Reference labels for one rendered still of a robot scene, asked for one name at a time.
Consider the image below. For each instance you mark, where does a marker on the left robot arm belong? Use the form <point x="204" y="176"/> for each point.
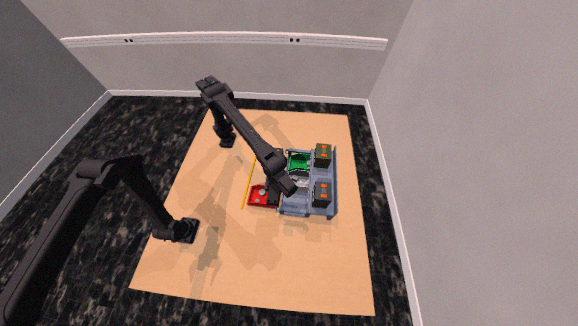
<point x="217" y="96"/>

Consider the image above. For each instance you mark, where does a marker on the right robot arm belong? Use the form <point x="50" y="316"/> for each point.
<point x="22" y="299"/>

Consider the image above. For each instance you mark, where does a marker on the red bin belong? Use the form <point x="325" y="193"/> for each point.
<point x="254" y="194"/>

